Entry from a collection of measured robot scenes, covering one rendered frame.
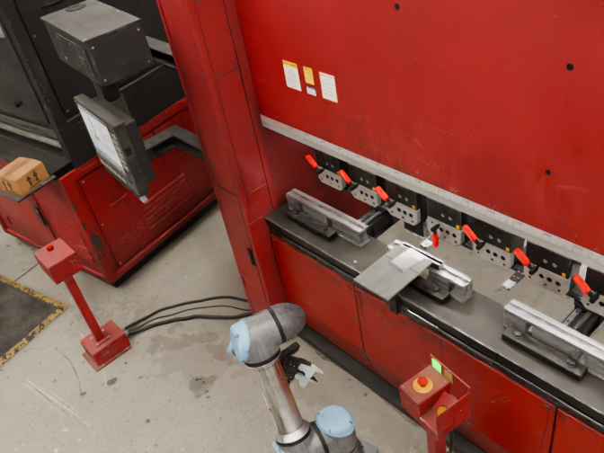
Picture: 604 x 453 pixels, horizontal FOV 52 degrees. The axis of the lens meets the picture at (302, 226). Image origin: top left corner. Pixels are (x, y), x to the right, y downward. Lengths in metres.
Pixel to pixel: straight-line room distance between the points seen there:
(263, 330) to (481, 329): 0.93
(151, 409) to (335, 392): 1.01
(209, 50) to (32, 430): 2.30
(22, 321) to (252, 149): 2.24
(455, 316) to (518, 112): 0.93
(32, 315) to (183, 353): 1.19
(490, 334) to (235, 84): 1.46
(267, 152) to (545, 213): 1.43
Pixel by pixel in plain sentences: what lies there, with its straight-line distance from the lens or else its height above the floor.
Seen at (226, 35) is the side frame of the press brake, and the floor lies 1.80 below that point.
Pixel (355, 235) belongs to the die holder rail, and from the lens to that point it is 2.79.
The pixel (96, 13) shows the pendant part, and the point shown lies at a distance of 2.85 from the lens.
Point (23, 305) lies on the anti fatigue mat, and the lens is 4.65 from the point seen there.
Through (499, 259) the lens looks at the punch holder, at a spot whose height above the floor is 1.21.
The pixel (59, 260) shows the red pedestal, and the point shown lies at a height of 0.80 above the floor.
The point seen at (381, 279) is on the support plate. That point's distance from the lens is 2.46.
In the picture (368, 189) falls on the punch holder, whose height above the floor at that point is 1.25.
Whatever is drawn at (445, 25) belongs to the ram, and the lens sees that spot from 1.91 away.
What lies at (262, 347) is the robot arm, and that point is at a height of 1.33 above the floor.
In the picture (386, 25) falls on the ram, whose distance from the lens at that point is 2.07.
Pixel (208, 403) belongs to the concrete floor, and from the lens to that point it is 3.51.
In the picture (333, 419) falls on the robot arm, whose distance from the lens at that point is 2.07.
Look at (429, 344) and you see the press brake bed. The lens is 2.65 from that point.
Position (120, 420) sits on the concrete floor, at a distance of 3.64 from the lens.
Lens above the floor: 2.70
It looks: 38 degrees down
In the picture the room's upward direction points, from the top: 12 degrees counter-clockwise
